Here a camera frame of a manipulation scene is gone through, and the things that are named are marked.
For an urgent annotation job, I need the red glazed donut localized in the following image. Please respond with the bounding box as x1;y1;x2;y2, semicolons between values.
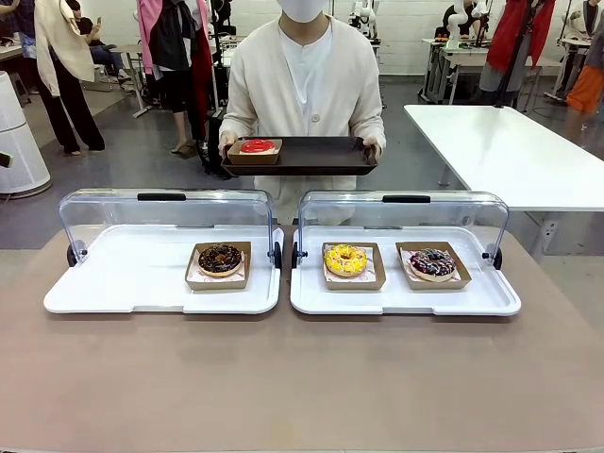
240;138;277;156

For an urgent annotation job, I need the cardboard box of red donut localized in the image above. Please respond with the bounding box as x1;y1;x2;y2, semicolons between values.
226;138;284;166

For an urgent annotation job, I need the dark brown serving tray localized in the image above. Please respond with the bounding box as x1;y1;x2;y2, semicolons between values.
220;136;380;178

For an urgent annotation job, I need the person's left forearm cream sleeve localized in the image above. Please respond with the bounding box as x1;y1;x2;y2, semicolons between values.
347;79;387;145

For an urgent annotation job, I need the person's right forearm cream sleeve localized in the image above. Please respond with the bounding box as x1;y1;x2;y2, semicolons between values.
218;79;260;143

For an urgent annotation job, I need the chocolate glazed donut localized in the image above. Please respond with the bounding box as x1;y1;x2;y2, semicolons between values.
197;243;245;278

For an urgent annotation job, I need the cardboard box of chocolate donut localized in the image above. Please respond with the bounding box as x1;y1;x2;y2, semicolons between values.
184;241;253;292

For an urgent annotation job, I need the person in cream cardigan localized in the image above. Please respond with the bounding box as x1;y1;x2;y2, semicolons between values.
218;0;387;227

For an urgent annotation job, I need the yellow sprinkled donut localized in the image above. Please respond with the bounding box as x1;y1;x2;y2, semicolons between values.
323;243;369;278

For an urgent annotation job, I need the cardboard box of yellow donut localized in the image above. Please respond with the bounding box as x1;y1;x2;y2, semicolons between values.
321;242;387;292

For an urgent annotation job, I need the cardboard box of purple donut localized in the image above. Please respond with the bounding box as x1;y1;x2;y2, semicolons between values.
394;241;473;292

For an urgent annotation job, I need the person's right hand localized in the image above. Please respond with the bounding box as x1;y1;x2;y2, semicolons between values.
218;132;242;160

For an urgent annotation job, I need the person's left hand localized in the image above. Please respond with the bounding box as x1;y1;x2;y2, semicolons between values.
361;136;385;163

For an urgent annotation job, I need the white air purifier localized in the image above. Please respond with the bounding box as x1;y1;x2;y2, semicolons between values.
0;70;53;196

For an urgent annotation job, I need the clear plastic display lid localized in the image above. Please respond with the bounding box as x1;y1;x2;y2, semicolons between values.
59;188;283;271
291;190;511;271

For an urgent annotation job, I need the bystander in beige jacket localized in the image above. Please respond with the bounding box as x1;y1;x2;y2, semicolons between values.
34;0;107;155

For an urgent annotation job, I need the seated bystander with phone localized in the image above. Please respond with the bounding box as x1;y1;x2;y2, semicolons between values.
67;0;133;84

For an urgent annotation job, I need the background grey work table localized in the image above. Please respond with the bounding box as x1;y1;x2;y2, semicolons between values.
109;43;153;120

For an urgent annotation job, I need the white display tray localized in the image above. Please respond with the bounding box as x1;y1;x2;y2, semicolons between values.
43;225;285;315
290;225;523;316

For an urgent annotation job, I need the black rolling stand base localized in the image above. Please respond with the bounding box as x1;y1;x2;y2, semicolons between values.
200;110;232;179

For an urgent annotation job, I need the hanging red garment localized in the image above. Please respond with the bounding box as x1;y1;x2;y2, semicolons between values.
190;0;214;131

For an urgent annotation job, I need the printed paper liner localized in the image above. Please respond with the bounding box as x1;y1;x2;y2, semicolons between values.
399;245;462;285
324;245;382;284
188;245;248;284

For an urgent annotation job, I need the white face mask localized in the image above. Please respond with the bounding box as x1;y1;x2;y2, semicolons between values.
276;0;327;24

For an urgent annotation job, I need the background white work table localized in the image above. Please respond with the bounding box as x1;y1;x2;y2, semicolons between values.
421;37;504;106

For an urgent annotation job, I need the large white table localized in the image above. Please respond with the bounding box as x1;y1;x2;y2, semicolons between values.
403;103;604;265

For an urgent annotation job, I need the red vest on mannequin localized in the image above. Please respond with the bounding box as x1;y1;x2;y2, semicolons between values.
485;0;558;75

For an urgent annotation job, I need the bystander in orange shorts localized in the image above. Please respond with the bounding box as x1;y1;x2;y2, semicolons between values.
563;0;604;114

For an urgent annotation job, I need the black lid handle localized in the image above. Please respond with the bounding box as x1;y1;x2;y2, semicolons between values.
381;193;432;205
137;192;188;203

